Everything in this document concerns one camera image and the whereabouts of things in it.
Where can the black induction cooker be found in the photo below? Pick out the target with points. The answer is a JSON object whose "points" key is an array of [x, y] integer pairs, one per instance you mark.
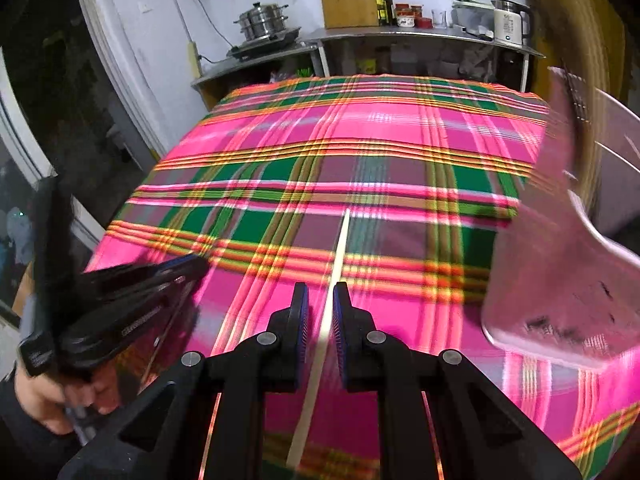
{"points": [[265, 45]]}

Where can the beige chopstick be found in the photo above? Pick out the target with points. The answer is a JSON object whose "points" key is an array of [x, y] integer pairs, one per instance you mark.
{"points": [[340, 250]]}

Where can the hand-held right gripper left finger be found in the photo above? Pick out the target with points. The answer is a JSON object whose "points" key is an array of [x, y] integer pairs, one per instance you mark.
{"points": [[301, 330]]}

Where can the yellow wooden door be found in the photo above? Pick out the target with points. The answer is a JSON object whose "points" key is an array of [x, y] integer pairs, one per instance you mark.
{"points": [[590, 20]]}

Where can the person's left hand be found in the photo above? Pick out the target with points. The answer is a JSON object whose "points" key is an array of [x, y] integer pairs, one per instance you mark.
{"points": [[50, 405]]}

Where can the pink green plaid blanket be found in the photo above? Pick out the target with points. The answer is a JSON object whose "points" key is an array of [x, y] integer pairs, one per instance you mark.
{"points": [[380, 160]]}

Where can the metal kitchen counter shelf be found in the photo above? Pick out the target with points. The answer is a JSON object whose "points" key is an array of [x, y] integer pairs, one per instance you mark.
{"points": [[400, 35]]}

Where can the stainless steel steamer pot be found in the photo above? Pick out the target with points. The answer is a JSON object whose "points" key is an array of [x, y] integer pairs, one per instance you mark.
{"points": [[261, 22]]}

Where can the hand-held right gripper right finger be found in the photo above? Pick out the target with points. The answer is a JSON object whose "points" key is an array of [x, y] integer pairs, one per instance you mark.
{"points": [[341, 335]]}

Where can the clear drinking glass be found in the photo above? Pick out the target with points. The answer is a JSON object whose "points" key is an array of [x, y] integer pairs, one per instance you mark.
{"points": [[439, 19]]}

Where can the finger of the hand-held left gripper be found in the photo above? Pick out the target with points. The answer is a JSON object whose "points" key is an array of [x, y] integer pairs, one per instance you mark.
{"points": [[130, 325], [150, 275]]}

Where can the dark oil bottle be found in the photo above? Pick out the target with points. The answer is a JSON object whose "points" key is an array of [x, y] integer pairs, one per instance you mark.
{"points": [[387, 10], [379, 10]]}

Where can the beige power strip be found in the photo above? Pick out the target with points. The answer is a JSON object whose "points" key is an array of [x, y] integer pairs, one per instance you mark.
{"points": [[193, 60]]}

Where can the white electric kettle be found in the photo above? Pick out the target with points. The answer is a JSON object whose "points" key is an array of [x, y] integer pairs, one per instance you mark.
{"points": [[507, 25]]}

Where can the white dish tray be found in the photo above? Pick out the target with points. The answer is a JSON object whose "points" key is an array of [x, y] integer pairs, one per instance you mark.
{"points": [[470, 15]]}

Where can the person's left forearm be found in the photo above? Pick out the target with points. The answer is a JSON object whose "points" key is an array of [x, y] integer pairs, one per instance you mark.
{"points": [[25, 452]]}

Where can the white door frame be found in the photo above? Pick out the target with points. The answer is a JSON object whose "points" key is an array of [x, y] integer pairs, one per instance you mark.
{"points": [[115, 60]]}

